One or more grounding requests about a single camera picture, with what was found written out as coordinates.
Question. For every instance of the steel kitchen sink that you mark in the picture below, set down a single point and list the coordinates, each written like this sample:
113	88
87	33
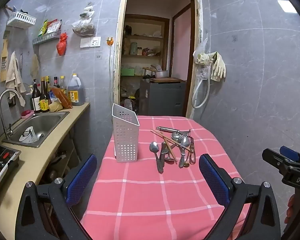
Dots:
43	123

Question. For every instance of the orange brown packet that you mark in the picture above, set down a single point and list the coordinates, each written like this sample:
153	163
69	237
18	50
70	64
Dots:
62	98

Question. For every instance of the seasoning packets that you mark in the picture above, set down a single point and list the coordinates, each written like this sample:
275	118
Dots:
50	27

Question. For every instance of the pink sponge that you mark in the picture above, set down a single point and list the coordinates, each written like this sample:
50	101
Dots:
27	113

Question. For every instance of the hanging scrub cloth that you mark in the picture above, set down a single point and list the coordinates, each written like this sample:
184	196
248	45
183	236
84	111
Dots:
35	66

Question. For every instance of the grey wall rack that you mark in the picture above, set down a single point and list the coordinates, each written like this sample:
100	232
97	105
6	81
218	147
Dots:
46	39

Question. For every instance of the dark sauce bottle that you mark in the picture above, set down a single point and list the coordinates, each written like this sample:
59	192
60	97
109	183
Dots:
56	82

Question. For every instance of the beige rubber gloves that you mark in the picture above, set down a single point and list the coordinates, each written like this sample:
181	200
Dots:
218	66

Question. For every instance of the grey cabinet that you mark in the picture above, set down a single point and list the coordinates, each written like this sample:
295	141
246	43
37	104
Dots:
162	97

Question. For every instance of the yellow cap bottle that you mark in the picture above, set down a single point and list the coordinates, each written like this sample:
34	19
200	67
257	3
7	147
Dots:
62	85

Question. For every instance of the dark steel utensil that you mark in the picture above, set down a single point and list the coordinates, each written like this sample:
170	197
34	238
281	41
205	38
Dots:
163	150

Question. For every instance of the wooden door frame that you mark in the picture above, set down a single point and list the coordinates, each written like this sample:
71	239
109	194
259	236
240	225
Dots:
122	10

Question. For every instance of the orange wall hook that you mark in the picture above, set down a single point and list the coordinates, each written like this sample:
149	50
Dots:
110	41

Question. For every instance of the steel faucet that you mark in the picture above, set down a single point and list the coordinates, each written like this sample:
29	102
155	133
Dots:
2	105

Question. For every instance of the metal pot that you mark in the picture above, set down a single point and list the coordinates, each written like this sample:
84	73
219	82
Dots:
161	74

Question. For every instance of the person's right hand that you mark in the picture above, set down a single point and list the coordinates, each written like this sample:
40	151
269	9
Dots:
290	208

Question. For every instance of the pink checked tablecloth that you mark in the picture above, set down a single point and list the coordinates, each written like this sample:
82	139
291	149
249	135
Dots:
152	200

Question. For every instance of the white wall switch panel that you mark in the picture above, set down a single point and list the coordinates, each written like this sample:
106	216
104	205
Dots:
90	42

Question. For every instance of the green box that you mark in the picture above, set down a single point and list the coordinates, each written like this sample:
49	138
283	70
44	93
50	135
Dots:
127	72

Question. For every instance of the small steel spoon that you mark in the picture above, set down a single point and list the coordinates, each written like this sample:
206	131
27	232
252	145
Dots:
169	158
175	136

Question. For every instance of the beige kitchen counter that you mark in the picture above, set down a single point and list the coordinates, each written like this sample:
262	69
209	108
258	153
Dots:
40	155

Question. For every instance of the soy sauce bottle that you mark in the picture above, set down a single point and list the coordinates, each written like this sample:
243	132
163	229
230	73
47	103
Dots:
44	100

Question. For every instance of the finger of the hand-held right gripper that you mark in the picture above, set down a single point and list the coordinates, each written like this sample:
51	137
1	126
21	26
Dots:
273	158
290	153

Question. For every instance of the cooking oil jug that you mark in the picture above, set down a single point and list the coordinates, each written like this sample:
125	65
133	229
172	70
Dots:
75	92

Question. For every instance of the wooden shelf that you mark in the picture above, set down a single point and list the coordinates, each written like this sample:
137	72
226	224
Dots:
145	37

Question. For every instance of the red plastic bag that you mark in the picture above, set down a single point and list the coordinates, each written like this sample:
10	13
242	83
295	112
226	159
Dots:
61	45

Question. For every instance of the white perforated utensil holder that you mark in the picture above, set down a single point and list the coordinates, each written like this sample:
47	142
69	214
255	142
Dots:
126	135

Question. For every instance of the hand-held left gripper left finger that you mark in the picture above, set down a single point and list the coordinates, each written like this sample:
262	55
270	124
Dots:
81	180

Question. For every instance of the white wall basket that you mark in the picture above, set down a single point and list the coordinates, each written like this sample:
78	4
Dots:
21	19

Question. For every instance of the clear plastic bag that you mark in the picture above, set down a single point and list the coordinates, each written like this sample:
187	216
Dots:
83	25

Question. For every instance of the beige hanging towel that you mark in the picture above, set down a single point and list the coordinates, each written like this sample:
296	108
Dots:
13	75

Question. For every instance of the black induction cooker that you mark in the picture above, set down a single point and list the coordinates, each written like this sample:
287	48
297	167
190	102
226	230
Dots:
0	162

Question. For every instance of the dark pump bottle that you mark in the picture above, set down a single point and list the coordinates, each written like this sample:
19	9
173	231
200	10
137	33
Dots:
35	100

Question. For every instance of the wooden cutting board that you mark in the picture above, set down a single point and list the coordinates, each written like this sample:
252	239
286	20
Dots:
4	60

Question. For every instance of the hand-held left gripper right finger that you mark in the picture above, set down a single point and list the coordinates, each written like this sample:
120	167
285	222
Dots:
213	180

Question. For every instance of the white cup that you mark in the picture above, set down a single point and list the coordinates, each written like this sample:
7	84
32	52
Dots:
27	135

